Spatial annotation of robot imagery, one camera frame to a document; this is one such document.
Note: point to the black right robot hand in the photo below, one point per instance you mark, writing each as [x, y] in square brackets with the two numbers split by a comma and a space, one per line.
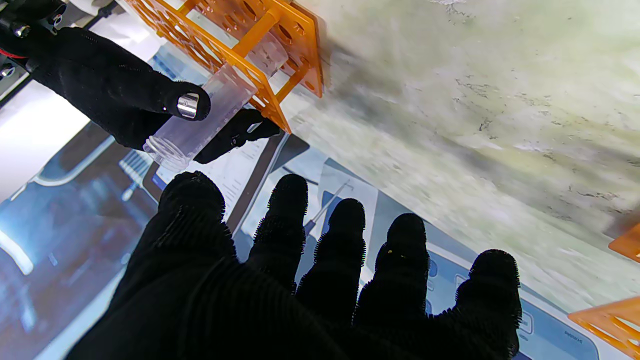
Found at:
[100, 85]

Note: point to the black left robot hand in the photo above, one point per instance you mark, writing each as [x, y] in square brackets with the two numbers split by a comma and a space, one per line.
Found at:
[225, 310]

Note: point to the clear plastic test tube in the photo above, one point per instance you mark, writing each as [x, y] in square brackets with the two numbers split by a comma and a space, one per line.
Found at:
[225, 97]

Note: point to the orange plastic test tube rack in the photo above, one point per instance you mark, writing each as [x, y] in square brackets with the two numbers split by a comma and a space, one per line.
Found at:
[615, 320]
[300, 45]

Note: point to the printed laboratory backdrop poster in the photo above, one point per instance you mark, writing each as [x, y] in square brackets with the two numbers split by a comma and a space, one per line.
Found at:
[75, 225]

